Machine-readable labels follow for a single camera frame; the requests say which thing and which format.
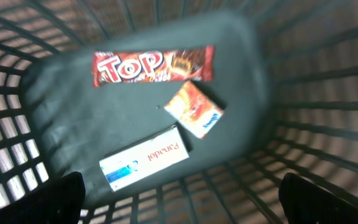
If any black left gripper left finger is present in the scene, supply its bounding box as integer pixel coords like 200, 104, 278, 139
0, 172, 86, 224

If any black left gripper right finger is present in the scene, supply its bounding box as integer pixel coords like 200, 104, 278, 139
278, 172, 358, 224

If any white Panadol box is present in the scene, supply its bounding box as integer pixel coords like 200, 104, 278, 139
99, 125, 189, 192

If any orange small box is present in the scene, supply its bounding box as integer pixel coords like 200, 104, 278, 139
164, 81, 224, 139

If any red Top chocolate bar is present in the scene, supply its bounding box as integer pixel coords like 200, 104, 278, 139
91, 45, 215, 88

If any grey plastic basket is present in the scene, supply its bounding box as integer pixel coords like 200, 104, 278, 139
0, 0, 358, 223

